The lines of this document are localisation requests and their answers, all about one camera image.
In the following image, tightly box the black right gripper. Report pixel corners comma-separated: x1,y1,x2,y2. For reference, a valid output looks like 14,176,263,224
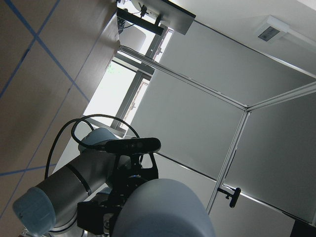
77,153,158,235

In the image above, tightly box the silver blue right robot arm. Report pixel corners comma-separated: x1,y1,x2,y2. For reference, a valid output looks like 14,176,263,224
12,127,161,236

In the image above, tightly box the ceiling light fixture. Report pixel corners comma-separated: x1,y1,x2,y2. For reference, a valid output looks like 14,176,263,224
255,15,290,43

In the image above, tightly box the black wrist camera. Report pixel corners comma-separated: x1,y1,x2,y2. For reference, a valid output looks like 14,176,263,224
104,137,161,156

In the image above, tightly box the black camera cable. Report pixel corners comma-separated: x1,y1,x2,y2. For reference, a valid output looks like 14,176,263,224
44,114,141,180

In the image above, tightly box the black overhead camera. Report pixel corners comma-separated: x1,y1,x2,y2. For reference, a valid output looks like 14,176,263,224
217,187,241,208

